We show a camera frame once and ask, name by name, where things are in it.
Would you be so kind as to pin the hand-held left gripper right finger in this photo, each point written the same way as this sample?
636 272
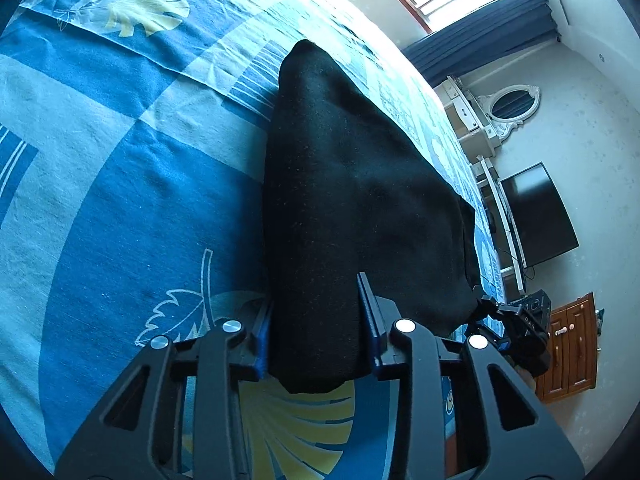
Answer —
369 330

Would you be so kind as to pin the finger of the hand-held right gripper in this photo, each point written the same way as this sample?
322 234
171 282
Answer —
500 306
495 335

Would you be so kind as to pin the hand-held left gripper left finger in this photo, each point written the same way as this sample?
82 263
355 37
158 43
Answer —
260 345

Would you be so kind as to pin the black pants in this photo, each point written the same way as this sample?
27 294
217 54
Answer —
360 200

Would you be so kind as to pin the brown wooden cabinet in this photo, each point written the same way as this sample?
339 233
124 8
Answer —
570 355

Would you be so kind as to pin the white television stand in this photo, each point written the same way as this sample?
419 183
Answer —
502 210

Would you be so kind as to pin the black flat television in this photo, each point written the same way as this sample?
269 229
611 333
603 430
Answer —
540 215

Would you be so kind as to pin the white dressing table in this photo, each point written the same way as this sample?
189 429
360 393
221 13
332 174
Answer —
465 115

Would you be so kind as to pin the oval white framed mirror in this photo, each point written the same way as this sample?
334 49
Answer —
511 104

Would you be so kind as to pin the blue patterned bedsheet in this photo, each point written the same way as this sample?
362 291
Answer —
125 170

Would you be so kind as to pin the dark blue curtain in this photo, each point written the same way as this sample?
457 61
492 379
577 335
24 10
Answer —
490 30

